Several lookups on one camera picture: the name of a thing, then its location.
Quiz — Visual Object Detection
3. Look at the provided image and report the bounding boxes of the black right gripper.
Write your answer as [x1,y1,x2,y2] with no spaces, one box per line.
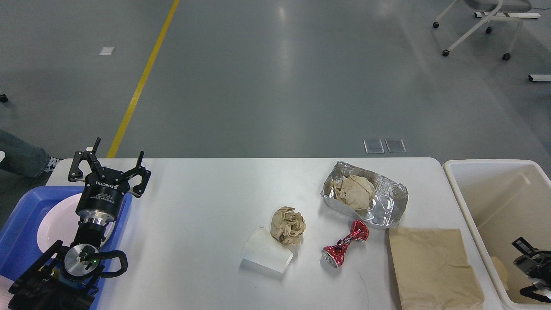
[511,237,551,285]

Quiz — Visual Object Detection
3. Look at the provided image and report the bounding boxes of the crumpled brown paper ball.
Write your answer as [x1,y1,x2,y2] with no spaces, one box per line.
[269,206,306,246]

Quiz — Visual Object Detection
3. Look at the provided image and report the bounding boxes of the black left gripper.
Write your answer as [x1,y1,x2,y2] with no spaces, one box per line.
[67,138,151,226]

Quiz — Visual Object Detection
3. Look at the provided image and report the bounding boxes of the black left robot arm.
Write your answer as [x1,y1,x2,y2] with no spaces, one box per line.
[7,138,151,310]

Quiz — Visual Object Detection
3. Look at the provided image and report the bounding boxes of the black white sneaker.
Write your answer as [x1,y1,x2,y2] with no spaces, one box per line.
[43,156,63,173]

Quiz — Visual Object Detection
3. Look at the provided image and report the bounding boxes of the floor outlet cover right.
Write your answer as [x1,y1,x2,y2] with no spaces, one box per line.
[385,139,407,153]

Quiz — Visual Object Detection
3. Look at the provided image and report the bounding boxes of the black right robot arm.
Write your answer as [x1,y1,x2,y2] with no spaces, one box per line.
[512,237,551,304]

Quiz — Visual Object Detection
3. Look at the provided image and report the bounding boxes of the red foil wrapper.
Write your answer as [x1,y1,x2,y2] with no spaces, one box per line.
[322,220,369,268]

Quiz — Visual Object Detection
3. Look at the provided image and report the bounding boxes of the beige plastic bin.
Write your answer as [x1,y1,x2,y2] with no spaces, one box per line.
[443,159,551,310]

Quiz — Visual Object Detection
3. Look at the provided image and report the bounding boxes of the white furniture leg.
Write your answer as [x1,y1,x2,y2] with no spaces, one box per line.
[528,74,551,83]

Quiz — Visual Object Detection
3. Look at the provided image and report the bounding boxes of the white paper cup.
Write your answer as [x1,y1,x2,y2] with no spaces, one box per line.
[241,227,294,273]

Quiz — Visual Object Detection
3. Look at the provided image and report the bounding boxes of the person's jeans leg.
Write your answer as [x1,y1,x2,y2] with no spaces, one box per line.
[0,130,50,178]

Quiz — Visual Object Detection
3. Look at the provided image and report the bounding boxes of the crumpled paper in foil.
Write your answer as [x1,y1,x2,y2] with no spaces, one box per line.
[329,175,376,213]

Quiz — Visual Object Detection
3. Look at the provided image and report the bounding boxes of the light green plate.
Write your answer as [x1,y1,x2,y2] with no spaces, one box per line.
[100,221,117,247]

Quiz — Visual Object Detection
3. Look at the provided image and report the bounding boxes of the pink object tray corner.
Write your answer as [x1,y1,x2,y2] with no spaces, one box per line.
[0,276,14,310]

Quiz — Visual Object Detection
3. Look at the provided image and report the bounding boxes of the pink plate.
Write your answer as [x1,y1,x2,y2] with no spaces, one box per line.
[36,192,116,254]

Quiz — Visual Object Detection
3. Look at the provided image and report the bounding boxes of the brown paper bag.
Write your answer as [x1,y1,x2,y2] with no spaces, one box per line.
[388,227,485,310]

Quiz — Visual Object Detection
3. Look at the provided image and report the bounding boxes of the white office chair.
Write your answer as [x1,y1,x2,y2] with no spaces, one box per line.
[442,0,532,61]

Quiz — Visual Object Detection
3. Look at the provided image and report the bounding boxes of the floor outlet cover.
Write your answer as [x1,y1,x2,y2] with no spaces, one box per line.
[385,139,407,153]
[363,139,385,154]

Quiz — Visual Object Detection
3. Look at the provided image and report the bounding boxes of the crumpled aluminium foil tray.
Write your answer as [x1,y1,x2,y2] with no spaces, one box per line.
[320,161,408,229]

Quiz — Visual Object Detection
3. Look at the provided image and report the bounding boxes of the floor outlet cover left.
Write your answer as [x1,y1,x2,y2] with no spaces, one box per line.
[363,139,385,154]

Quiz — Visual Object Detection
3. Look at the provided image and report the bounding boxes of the blue plastic tray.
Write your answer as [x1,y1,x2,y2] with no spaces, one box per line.
[1,186,131,298]

